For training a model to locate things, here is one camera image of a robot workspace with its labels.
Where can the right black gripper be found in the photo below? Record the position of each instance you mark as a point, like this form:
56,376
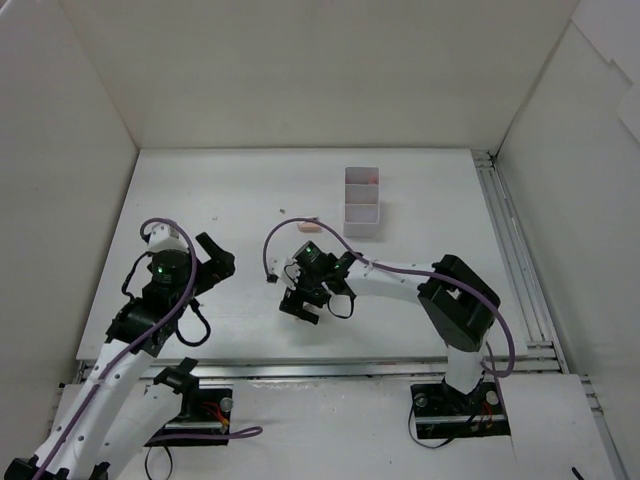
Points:
302,305

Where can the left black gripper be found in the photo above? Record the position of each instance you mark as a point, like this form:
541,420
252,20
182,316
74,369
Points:
214,265

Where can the pink correction tape dispenser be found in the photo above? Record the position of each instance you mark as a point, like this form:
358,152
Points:
309,225

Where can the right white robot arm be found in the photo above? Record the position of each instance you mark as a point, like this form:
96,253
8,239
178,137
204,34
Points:
458,303

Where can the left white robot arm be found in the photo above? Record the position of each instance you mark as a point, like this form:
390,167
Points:
96,439

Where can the white compartment organizer box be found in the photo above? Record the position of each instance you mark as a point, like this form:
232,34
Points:
361,203

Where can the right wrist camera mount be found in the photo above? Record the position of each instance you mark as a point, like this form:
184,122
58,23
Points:
282,269

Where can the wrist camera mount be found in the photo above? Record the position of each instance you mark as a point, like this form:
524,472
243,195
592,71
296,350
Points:
282,269
163,237

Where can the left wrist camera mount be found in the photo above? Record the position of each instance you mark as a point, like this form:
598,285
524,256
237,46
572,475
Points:
163,237

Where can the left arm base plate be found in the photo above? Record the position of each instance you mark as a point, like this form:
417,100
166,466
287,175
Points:
204,421

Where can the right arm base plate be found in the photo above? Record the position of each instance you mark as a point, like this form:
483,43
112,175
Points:
440,415

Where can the aluminium frame rail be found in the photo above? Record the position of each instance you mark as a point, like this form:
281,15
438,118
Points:
333,398

